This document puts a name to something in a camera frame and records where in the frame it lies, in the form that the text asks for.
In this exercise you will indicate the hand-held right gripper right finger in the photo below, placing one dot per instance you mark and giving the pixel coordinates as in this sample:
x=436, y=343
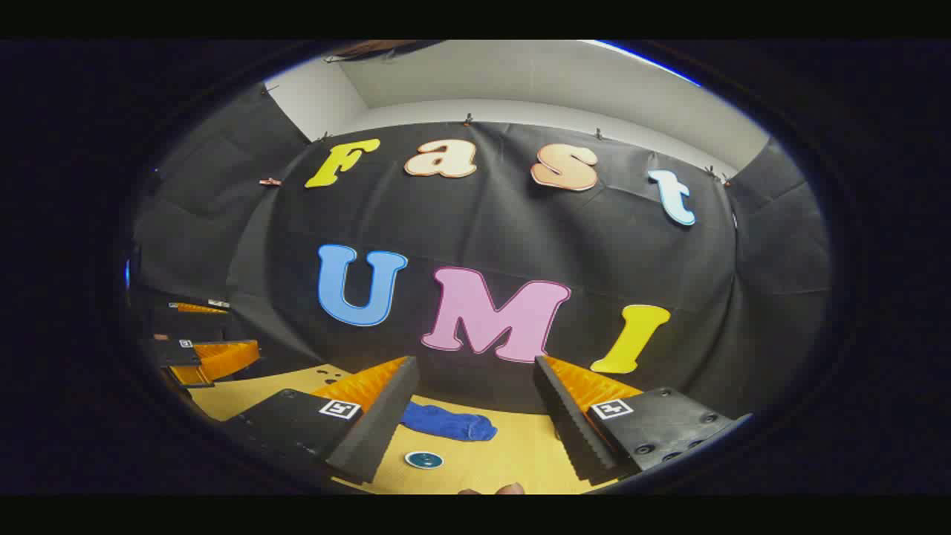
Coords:
x=572, y=423

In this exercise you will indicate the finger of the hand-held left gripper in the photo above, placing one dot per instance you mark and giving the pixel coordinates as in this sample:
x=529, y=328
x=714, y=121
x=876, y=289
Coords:
x=189, y=323
x=223, y=358

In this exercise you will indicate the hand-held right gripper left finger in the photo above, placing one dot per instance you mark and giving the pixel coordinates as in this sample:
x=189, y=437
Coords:
x=379, y=427

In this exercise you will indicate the blue towel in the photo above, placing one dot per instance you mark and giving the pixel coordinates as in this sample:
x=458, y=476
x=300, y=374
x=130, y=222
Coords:
x=449, y=423

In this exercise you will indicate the black backdrop cloth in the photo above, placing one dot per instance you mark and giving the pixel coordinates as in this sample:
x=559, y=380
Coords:
x=483, y=223

